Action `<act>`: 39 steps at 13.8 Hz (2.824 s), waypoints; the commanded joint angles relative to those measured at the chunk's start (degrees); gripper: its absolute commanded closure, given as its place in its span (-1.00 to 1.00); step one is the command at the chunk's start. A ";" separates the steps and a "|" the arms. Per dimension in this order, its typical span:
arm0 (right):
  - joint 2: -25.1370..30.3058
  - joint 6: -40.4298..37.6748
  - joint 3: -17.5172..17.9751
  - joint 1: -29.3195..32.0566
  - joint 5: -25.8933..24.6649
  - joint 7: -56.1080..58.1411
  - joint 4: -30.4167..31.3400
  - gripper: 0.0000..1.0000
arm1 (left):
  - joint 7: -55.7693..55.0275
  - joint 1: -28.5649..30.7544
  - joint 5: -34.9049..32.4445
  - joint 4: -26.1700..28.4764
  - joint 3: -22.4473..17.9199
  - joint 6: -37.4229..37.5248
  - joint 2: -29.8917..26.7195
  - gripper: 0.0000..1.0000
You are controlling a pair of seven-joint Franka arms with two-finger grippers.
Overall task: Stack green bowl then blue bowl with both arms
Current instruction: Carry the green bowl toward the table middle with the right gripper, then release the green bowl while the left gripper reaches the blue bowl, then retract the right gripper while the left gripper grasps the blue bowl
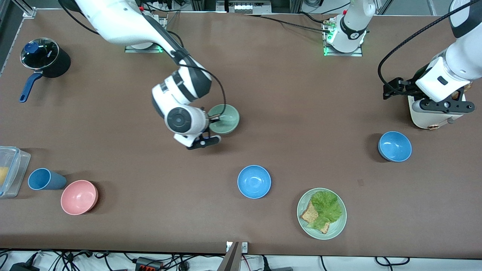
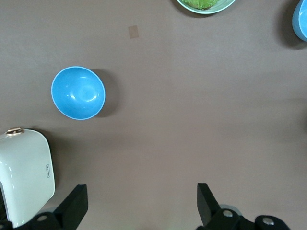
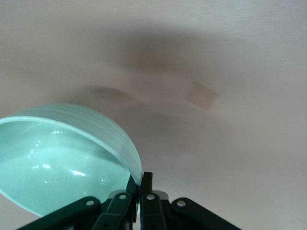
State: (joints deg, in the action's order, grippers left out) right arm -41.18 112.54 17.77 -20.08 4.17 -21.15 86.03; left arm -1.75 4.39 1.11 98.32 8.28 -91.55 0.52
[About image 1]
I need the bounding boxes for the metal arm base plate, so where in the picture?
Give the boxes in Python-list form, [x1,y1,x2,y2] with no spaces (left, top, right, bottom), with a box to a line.
[323,17,364,57]
[124,13,168,53]

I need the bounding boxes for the glass lid blue knob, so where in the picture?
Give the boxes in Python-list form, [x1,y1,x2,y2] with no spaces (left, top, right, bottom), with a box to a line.
[20,38,60,70]

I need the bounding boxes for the brown toast slice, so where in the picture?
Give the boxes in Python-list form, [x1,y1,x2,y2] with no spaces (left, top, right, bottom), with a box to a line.
[300,201,332,234]

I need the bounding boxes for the silver equipment box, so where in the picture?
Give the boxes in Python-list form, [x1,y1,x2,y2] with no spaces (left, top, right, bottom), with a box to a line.
[225,0,272,14]

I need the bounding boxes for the blue plastic bowl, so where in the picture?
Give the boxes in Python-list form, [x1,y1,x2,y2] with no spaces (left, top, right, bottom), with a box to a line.
[378,131,412,163]
[237,165,272,199]

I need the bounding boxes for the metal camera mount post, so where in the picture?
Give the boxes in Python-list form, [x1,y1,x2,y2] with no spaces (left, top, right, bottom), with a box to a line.
[218,241,249,271]

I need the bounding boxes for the black red power strip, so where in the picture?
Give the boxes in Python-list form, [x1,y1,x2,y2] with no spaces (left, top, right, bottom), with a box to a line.
[135,257,163,271]

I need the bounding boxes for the black power adapter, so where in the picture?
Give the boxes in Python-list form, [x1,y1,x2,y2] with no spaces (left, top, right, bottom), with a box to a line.
[9,262,40,271]

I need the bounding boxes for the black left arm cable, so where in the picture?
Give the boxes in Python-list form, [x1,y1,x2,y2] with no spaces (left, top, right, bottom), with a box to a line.
[378,0,482,91]

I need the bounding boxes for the pink plastic bowl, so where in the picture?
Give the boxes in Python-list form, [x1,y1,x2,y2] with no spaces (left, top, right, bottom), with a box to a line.
[61,180,99,216]

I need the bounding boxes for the black table cable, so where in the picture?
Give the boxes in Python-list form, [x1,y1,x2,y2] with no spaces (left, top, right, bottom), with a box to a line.
[243,14,334,33]

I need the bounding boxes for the blue plastic cup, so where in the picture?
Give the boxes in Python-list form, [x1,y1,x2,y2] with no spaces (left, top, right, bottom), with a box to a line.
[27,167,67,191]

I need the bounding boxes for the green plastic bowl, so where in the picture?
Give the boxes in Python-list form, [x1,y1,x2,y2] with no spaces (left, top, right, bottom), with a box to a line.
[208,104,240,135]

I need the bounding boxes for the green round plate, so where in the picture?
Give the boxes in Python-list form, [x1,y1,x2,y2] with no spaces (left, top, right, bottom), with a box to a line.
[297,187,347,240]

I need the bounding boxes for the brown bread slice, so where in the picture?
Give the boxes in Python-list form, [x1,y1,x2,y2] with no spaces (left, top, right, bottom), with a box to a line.
[451,84,473,100]

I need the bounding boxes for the clear plastic food container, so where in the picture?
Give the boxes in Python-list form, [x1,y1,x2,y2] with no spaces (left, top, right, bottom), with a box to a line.
[0,146,32,199]

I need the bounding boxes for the green lettuce leaf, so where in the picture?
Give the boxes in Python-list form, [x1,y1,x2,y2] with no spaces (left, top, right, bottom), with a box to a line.
[308,190,343,231]

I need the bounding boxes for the white toaster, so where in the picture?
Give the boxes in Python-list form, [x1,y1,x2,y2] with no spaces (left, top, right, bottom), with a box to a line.
[408,85,468,131]

